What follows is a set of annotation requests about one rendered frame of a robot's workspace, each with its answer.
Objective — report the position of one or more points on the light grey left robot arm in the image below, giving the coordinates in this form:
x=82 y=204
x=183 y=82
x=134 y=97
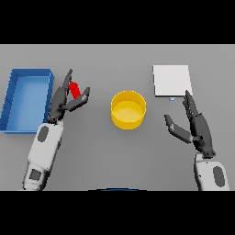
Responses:
x=42 y=150

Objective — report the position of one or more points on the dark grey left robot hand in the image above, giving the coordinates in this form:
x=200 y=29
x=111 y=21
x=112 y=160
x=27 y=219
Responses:
x=59 y=99

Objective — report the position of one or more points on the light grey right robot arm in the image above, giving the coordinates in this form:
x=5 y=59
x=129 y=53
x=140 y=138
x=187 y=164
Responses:
x=211 y=176

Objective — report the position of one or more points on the red beaker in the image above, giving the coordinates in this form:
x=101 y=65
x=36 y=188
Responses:
x=74 y=90

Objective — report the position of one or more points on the yellow bowl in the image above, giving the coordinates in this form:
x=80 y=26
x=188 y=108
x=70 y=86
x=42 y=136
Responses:
x=128 y=110

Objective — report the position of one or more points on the pale square measuring scale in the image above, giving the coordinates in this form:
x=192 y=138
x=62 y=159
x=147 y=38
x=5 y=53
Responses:
x=172 y=80

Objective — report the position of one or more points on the blue tray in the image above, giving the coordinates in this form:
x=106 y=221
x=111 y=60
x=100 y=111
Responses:
x=27 y=99

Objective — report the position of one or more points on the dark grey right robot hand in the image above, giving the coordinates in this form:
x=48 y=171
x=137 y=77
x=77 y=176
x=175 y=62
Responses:
x=199 y=128

